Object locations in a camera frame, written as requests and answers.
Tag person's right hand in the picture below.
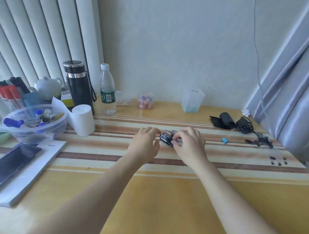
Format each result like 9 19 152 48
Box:
170 127 209 167

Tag yellow green small box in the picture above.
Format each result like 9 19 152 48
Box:
61 91 74 108

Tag clear plastic water bottle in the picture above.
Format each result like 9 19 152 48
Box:
100 63 116 115

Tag striped yellow tablecloth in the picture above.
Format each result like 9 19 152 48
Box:
0 100 309 234

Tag black thermos bottle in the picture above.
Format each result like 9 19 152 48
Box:
63 60 97 115

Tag black fabric pouch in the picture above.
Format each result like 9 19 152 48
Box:
209 115 222 128

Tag black power adapter with cable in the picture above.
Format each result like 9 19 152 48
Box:
235 116 257 138

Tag small jar of pink items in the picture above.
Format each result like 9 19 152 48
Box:
138 94 155 110

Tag black capped marker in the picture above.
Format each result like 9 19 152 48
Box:
16 77 31 94
9 77 23 94

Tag grey curtain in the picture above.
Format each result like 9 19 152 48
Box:
243 5 309 169

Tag clear plastic bag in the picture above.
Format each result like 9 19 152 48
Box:
115 91 135 107

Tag black cylinder case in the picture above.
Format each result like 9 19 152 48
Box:
219 112 236 130

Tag black cable with connectors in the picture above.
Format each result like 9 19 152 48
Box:
244 132 275 149

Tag white crumpled paper sheet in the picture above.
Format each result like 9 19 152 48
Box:
51 96 74 127

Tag person's right forearm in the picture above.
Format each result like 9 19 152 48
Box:
187 159 279 234

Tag grey hanging cable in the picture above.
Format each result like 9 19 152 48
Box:
253 0 269 121

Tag clear plastic bowl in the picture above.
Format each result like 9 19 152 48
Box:
2 104 68 144

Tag clear plastic container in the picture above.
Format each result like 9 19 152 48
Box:
181 88 206 114

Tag person's left forearm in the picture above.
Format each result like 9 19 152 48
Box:
30 154 151 234

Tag white vertical blinds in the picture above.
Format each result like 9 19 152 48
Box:
0 0 105 90

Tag group of small black parts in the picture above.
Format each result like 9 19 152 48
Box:
269 156 289 166

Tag white paper roll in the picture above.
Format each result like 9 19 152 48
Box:
72 104 95 137

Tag white booklet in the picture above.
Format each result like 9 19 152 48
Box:
0 140 68 208

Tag person's left hand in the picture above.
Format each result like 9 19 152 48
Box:
127 127 161 165

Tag black smartphone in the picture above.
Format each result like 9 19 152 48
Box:
0 144 42 185

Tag white ceramic teapot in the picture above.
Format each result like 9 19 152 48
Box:
34 76 63 100

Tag blue handled screwdriver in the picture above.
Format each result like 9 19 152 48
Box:
3 117 25 128

